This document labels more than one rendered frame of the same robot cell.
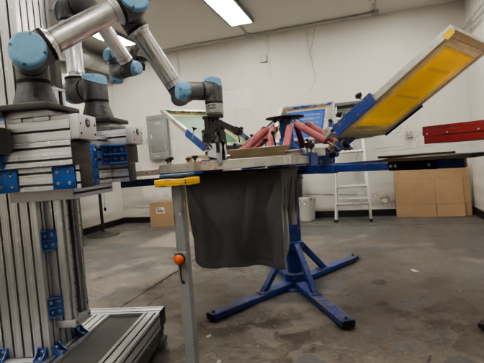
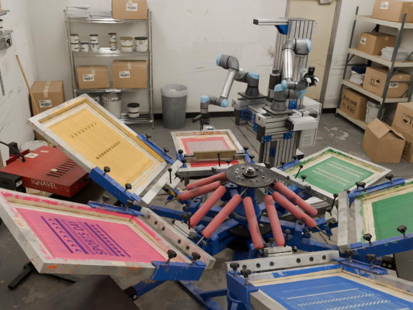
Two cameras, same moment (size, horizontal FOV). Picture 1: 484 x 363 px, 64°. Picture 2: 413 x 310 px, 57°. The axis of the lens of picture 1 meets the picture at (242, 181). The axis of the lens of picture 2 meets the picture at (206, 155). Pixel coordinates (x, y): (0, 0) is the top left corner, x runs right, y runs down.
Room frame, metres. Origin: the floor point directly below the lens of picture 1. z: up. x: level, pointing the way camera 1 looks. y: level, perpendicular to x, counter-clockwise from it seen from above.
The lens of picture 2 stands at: (4.56, -1.62, 2.37)
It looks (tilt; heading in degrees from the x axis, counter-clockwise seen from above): 25 degrees down; 149
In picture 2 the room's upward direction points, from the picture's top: 3 degrees clockwise
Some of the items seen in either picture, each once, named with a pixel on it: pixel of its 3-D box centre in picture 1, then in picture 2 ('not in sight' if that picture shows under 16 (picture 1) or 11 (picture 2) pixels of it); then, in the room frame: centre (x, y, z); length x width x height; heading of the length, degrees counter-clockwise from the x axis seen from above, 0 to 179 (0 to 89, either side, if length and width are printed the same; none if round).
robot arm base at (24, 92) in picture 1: (34, 94); (252, 89); (1.48, 0.75, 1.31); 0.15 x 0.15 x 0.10
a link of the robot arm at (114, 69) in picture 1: (117, 73); (301, 85); (2.26, 0.66, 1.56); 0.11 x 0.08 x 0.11; 59
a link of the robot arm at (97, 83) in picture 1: (94, 87); (281, 91); (1.98, 0.70, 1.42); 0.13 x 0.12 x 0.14; 59
